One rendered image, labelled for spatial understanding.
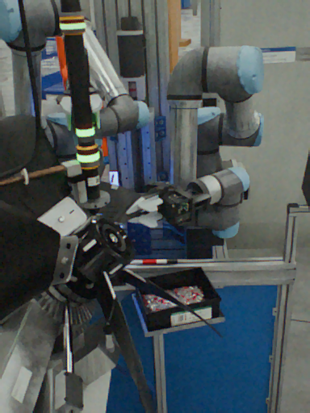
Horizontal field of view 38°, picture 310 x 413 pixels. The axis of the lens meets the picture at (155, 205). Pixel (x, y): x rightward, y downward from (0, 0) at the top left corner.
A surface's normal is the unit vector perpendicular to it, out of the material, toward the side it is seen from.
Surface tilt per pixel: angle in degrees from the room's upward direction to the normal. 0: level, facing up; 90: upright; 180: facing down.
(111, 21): 90
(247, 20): 90
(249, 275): 90
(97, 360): 84
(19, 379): 50
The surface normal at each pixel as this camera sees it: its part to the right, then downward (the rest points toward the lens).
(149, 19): -0.04, 0.44
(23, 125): 0.42, -0.58
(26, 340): 0.74, -0.60
